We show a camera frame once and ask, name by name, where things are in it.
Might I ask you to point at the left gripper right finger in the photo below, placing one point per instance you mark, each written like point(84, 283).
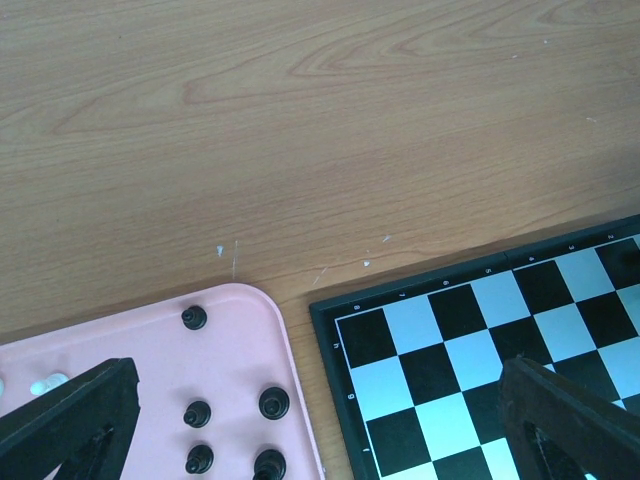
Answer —
point(556, 429)

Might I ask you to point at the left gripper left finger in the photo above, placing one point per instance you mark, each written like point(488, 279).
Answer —
point(82, 429)

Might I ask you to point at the black chess piece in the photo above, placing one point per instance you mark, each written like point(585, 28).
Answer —
point(194, 317)

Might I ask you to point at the pink plastic tray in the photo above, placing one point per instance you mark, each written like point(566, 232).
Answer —
point(231, 385)

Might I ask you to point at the black white chessboard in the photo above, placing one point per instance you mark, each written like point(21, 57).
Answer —
point(413, 365)

